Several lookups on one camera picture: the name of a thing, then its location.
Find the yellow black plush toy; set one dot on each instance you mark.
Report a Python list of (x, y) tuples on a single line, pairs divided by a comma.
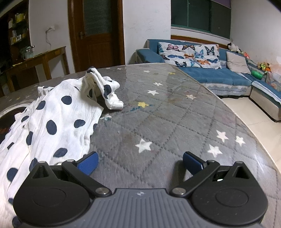
[(264, 66)]

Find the wooden side table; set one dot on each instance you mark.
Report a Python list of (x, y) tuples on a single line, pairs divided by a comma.
[(44, 55)]

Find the blue sofa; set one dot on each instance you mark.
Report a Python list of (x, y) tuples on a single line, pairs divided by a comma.
[(219, 75)]

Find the butterfly print pillow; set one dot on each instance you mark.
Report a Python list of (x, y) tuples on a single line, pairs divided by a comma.
[(188, 54)]

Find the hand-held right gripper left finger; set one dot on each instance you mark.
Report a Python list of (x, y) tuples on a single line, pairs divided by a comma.
[(87, 164)]

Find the beige cushion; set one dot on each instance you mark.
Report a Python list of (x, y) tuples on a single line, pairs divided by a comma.
[(237, 62)]

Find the round built-in induction cooker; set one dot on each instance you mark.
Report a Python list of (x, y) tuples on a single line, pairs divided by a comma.
[(6, 122)]

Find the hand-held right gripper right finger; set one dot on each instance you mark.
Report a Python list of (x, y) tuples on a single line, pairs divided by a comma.
[(192, 161)]

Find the green toy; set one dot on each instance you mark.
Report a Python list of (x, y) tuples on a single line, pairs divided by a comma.
[(257, 74)]

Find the white navy polka dot pants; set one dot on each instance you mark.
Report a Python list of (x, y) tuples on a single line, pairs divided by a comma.
[(54, 114)]

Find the dark wooden shelf cabinet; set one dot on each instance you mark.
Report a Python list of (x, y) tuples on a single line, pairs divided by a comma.
[(6, 52)]

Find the black and white plush toy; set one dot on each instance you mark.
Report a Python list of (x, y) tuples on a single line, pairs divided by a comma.
[(233, 47)]

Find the brown wooden door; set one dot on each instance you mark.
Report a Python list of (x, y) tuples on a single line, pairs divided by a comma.
[(98, 48)]

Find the white wall socket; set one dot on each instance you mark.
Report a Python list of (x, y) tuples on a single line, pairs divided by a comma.
[(51, 28)]

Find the green framed window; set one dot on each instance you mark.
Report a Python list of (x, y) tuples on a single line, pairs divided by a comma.
[(197, 15)]

